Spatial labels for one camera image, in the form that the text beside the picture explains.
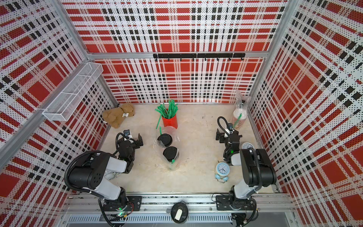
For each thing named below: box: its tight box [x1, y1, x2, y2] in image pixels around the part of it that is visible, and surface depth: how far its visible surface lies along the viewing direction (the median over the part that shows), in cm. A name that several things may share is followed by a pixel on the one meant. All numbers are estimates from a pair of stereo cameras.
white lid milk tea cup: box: [232, 108, 248, 129], surface depth 92 cm
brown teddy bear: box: [102, 103, 136, 129], surface depth 107 cm
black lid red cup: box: [156, 133, 173, 148], surface depth 81 cm
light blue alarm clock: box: [215, 160, 231, 184], surface depth 82 cm
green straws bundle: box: [155, 99, 179, 119], surface depth 97 cm
